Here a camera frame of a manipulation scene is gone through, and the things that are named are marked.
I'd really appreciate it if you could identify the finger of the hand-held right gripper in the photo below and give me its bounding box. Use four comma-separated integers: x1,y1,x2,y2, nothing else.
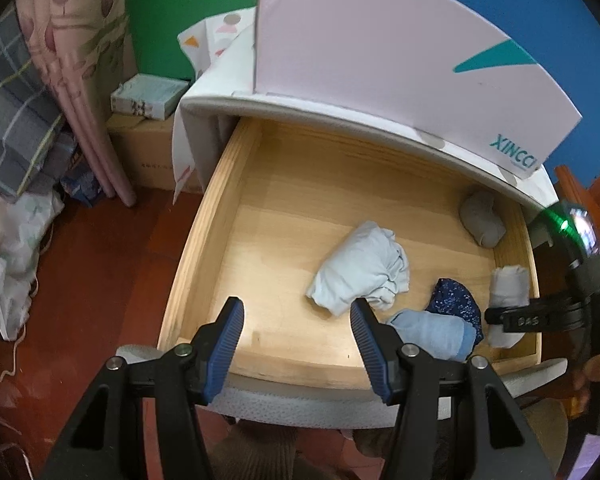
484,296,590,333

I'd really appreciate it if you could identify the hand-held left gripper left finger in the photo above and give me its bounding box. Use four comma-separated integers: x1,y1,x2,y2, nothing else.
37,296,246,480

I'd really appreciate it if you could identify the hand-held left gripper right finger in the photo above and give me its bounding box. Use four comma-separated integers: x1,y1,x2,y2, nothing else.
349,297,556,480

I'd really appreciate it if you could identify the white sock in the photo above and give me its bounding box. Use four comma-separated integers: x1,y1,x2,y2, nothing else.
487,266,530,348

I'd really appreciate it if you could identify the light blue underwear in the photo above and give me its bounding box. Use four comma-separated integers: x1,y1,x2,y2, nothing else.
385,310,478,362

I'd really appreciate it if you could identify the navy floral underwear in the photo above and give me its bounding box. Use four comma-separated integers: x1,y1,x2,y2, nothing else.
425,277,483,346

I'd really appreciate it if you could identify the pale blue underwear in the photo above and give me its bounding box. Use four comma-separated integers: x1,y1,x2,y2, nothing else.
306,220,411,317

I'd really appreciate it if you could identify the grey ribbed knit garment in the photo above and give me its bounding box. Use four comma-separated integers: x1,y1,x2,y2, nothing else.
459,191,507,248

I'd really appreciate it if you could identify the wooden drawer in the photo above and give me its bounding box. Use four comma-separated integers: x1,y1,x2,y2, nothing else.
115,115,568,428

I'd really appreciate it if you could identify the person's brown knit clothing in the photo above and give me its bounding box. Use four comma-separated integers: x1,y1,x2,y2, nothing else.
207,417,396,480

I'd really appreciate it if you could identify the brown cardboard box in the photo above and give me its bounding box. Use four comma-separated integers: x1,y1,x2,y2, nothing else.
105,110,203,193

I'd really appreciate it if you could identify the white cabinet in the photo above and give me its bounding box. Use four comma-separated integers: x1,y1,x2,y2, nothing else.
180,90,561,211

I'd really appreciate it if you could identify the blue plastic packet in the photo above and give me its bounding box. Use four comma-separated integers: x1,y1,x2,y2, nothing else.
60,152,103,206

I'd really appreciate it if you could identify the white floral cloth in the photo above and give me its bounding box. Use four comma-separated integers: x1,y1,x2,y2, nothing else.
0,187,66,341

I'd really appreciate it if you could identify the small white teal box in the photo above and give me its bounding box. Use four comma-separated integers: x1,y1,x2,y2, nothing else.
110,73,191,121

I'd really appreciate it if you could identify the grey plaid bedding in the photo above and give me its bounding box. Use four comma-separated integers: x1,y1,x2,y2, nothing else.
0,2,78,203

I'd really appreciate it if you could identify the pink floral quilt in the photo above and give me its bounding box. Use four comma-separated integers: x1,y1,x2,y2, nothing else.
15,0,136,208

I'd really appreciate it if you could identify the white cable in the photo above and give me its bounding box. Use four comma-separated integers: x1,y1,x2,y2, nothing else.
0,280,41,383

